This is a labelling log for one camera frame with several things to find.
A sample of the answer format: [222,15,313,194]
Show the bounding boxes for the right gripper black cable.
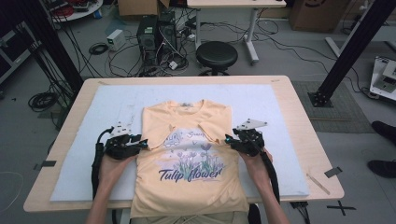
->
[260,150,281,203]

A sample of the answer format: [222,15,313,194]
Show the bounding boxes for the person's left hand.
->
[98,153,138,189]

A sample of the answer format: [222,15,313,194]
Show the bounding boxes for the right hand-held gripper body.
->
[233,118,268,158]

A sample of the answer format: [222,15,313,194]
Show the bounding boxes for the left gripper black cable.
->
[91,126,116,201]

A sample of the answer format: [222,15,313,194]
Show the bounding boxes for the black computer tower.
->
[158,22,179,59]
[135,15,161,64]

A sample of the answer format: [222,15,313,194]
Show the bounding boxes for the round white table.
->
[43,0,105,23]

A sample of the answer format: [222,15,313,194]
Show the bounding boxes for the black aluminium frame post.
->
[307,0,396,108]
[0,0,84,96]

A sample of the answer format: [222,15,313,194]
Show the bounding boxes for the small coiled black cable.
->
[88,42,109,56]

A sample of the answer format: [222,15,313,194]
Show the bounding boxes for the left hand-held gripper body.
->
[104,121,142,161]

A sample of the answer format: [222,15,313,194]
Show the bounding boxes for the grey floor mat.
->
[291,80,376,134]

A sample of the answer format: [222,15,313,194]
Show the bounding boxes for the grey tape strip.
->
[33,160,58,172]
[323,166,344,179]

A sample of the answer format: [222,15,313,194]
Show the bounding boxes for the large printed cardboard box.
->
[289,0,352,33]

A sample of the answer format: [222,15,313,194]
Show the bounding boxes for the small white box device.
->
[106,29,127,52]

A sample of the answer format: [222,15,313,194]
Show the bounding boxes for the white foam mat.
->
[49,83,311,203]

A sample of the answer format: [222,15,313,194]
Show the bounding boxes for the white machine housing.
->
[369,55,396,103]

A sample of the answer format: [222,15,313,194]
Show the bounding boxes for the pale yellow printed T-shirt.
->
[130,99,250,218]

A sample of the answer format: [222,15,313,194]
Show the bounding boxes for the open cardboard box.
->
[117,0,171,17]

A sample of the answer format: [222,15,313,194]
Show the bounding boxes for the white desk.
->
[186,0,288,65]

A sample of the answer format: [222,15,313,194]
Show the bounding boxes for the thin wooden stick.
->
[305,173,332,196]

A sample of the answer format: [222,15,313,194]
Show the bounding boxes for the large coiled black cable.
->
[27,91,60,113]

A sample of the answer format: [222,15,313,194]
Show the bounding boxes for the person's khaki trousers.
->
[130,210,250,224]

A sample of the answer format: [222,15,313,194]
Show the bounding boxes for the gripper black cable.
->
[260,150,281,203]
[91,126,116,201]

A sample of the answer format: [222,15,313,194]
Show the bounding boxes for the black round stool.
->
[195,40,239,77]

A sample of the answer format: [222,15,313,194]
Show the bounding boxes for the person's right hand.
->
[237,148,275,189]

